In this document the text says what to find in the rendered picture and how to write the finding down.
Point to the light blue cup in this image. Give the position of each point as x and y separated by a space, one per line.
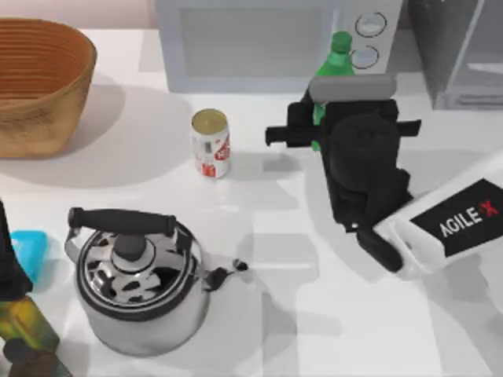
33 251

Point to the pale microwave oven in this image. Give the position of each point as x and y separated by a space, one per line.
251 43

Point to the yellow green bottle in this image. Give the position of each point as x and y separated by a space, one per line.
27 326

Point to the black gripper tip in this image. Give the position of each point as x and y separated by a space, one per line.
9 255

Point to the red and white can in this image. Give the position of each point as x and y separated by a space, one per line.
211 145

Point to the round microwave knob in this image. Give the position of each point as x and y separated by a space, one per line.
365 59
371 23

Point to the brown woven basket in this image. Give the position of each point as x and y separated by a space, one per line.
37 118

